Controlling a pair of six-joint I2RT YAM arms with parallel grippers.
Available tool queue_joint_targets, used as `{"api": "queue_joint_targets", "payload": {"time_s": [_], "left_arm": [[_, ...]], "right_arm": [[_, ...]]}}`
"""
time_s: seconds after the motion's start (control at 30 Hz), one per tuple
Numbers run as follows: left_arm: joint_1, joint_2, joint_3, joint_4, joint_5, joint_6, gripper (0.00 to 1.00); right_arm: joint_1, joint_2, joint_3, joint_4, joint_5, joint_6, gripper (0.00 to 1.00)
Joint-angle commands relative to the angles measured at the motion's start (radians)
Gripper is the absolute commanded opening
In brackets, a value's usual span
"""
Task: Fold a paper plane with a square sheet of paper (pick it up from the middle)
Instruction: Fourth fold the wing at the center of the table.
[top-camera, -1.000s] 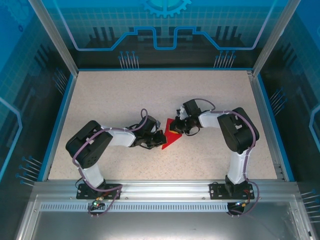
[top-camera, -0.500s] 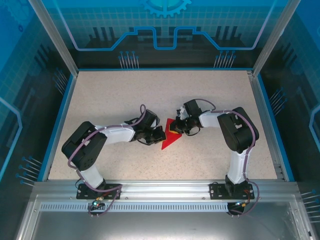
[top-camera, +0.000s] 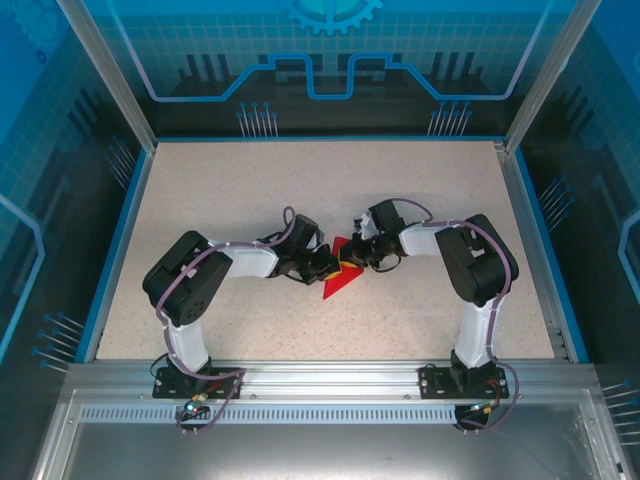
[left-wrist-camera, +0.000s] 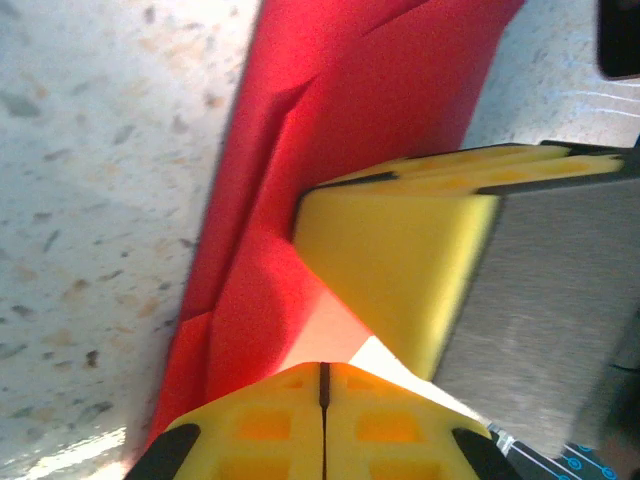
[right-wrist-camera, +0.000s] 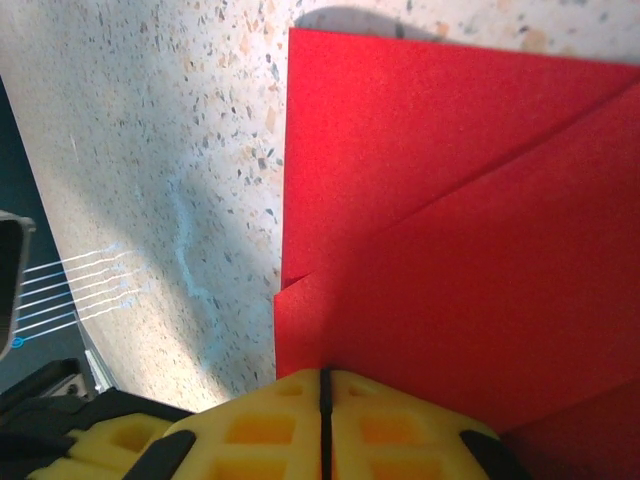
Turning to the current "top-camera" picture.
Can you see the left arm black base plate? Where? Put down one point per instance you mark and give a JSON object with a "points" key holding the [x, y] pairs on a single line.
{"points": [[165, 385]]}

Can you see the right aluminium frame post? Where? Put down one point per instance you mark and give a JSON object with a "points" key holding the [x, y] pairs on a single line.
{"points": [[549, 75]]}

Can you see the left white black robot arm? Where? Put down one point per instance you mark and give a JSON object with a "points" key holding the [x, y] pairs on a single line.
{"points": [[185, 280]]}

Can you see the red cloth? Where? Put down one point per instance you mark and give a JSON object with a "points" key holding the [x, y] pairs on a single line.
{"points": [[340, 287]]}

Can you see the aluminium mounting rail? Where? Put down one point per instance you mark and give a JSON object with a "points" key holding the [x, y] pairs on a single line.
{"points": [[325, 377]]}

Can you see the steel tray shelf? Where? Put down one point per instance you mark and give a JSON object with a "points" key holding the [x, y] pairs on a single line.
{"points": [[320, 450]]}

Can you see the aluminium frame post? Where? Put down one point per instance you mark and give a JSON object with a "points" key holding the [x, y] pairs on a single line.
{"points": [[549, 75], [111, 75]]}

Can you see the aluminium side rail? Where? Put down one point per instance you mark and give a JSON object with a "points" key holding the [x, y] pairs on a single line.
{"points": [[536, 260]]}

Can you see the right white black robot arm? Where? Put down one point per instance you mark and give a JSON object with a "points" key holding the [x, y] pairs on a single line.
{"points": [[475, 270]]}

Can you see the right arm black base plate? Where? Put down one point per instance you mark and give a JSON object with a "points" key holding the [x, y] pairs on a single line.
{"points": [[432, 382]]}

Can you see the left aluminium frame post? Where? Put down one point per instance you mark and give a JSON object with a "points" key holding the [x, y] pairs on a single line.
{"points": [[111, 75]]}

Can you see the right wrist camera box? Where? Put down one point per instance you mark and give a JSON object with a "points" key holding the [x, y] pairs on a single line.
{"points": [[364, 225]]}

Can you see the blue table edge trim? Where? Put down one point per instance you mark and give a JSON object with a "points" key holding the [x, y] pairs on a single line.
{"points": [[116, 260]]}

